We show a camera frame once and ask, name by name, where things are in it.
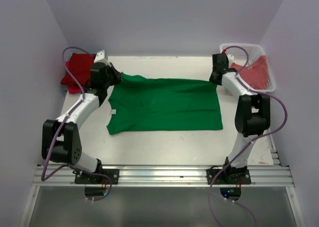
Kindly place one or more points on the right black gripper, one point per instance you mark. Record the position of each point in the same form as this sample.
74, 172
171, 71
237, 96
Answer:
212, 79

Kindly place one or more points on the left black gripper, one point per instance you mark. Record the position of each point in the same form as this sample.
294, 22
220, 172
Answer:
117, 74

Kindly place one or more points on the green t shirt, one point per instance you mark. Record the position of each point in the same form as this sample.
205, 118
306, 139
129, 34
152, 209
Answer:
143, 104

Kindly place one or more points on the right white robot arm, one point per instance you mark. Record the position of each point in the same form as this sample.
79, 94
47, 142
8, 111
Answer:
252, 118

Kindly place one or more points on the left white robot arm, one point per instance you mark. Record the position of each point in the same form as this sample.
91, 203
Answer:
61, 141

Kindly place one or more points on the white plastic basket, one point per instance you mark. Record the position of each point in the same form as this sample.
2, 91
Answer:
251, 62

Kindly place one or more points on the dark red folded shirt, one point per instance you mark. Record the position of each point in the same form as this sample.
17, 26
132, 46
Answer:
82, 63

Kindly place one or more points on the salmon t shirt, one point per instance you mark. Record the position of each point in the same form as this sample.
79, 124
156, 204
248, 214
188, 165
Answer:
256, 74

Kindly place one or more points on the pink folded shirt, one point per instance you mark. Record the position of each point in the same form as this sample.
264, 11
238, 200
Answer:
73, 87

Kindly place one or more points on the light blue folded shirt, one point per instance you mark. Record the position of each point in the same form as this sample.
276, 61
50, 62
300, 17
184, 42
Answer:
64, 88

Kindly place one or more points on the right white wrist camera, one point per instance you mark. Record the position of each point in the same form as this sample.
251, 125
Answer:
229, 57

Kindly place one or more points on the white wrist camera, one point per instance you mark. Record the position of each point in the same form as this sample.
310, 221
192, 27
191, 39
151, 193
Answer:
229, 57
101, 57

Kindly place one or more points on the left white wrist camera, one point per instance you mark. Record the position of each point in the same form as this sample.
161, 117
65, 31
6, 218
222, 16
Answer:
101, 57

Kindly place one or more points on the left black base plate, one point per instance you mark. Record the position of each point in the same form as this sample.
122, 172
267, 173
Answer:
106, 176

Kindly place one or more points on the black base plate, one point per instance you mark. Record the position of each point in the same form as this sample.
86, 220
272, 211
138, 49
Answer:
231, 176
106, 176

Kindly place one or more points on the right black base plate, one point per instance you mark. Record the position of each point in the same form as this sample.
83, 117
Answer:
231, 176

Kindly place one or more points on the aluminium mounting rail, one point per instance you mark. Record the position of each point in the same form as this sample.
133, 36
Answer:
195, 176

